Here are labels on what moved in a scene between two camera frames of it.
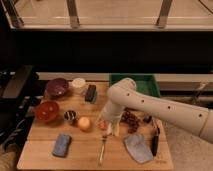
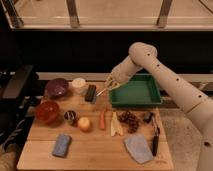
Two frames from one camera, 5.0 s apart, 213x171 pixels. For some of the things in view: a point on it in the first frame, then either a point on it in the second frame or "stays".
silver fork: (100, 162) to (103, 91)
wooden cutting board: (75, 141) stays
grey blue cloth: (137, 147) stays
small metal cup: (70, 115) stays
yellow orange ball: (84, 123) stays
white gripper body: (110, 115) to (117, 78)
